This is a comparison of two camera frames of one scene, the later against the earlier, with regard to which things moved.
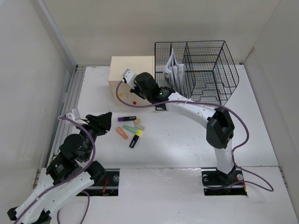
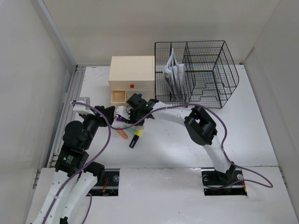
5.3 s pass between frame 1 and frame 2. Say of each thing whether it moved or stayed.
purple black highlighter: stayed
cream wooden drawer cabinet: stayed
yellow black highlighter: stayed
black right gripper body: moved
